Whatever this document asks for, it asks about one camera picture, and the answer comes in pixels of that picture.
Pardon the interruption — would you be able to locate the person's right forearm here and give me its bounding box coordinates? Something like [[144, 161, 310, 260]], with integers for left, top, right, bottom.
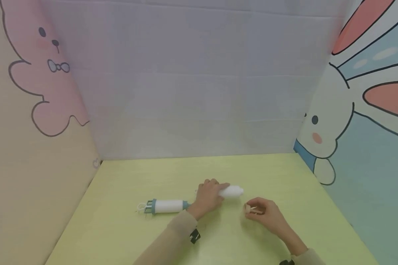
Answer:
[[280, 231, 328, 265]]

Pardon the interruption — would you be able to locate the person's left hand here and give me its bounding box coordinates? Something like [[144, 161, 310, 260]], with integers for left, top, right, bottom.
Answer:
[[187, 179, 231, 221]]

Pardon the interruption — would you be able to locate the person's right hand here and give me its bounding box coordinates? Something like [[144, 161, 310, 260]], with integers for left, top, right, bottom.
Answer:
[[244, 197, 298, 244]]

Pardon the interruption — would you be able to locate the white and blue syringe tool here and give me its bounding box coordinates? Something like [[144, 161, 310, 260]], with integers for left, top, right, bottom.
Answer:
[[136, 198, 190, 216]]

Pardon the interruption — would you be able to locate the white plastic tube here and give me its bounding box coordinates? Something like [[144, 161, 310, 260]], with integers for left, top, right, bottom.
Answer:
[[218, 185, 244, 199]]

